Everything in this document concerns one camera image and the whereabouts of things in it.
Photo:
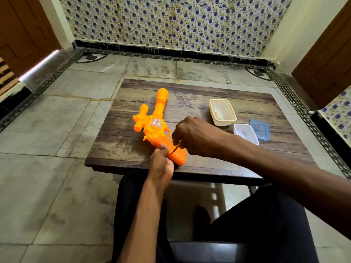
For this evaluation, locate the person's black trousers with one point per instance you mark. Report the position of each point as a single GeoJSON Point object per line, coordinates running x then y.
{"type": "Point", "coordinates": [246, 224]}

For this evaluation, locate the blue plastic lid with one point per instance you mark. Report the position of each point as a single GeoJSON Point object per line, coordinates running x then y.
{"type": "Point", "coordinates": [260, 129]}

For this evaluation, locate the small screwdriver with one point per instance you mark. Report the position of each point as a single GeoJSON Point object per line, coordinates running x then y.
{"type": "Point", "coordinates": [175, 147]}

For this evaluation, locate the black stool seat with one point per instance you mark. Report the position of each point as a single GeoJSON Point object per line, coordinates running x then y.
{"type": "Point", "coordinates": [208, 251]}

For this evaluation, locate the person's left hand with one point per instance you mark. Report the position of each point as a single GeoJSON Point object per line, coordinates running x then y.
{"type": "Point", "coordinates": [160, 168]}

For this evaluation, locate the brown wooden door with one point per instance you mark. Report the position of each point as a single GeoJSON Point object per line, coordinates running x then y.
{"type": "Point", "coordinates": [24, 30]}
{"type": "Point", "coordinates": [326, 57]}

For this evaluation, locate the person's right hand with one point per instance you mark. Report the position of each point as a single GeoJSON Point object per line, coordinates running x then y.
{"type": "Point", "coordinates": [196, 135]}

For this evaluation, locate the white plastic container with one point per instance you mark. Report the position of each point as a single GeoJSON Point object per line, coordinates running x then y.
{"type": "Point", "coordinates": [246, 133]}

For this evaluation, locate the person's left forearm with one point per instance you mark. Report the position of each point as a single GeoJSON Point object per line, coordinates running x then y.
{"type": "Point", "coordinates": [141, 221]}

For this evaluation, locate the person's right fingers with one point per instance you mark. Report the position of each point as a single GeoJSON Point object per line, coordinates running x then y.
{"type": "Point", "coordinates": [178, 135]}

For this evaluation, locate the orange toy gun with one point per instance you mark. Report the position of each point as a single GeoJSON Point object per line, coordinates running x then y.
{"type": "Point", "coordinates": [156, 125]}

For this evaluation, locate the person's left thumb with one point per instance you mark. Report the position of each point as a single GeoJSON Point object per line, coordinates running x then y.
{"type": "Point", "coordinates": [164, 149]}

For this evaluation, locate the person's right forearm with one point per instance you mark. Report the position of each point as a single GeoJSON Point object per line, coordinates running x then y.
{"type": "Point", "coordinates": [290, 175]}

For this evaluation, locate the floral patterned cloth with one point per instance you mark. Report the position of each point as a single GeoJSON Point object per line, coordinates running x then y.
{"type": "Point", "coordinates": [338, 113]}

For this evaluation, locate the wooden low table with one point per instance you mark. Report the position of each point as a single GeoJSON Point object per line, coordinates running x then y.
{"type": "Point", "coordinates": [197, 128]}

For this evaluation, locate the cream plastic container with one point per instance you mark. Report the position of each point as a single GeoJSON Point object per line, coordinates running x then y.
{"type": "Point", "coordinates": [222, 112]}

